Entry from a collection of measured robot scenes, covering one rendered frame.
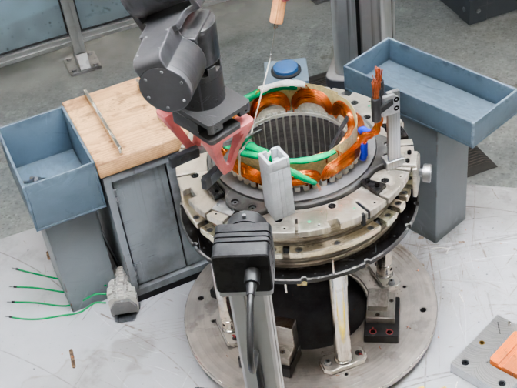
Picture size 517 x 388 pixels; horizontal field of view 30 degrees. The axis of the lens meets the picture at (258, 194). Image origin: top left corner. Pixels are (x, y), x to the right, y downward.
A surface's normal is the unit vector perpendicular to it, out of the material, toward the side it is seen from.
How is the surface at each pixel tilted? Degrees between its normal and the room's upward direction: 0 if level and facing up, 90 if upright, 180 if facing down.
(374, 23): 90
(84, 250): 90
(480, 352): 0
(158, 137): 0
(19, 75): 0
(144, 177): 90
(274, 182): 90
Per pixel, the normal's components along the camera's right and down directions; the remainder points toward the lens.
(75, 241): 0.42, 0.55
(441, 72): -0.72, 0.50
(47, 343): -0.11, -0.76
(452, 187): 0.69, 0.41
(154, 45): -0.50, -0.65
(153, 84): -0.24, 0.67
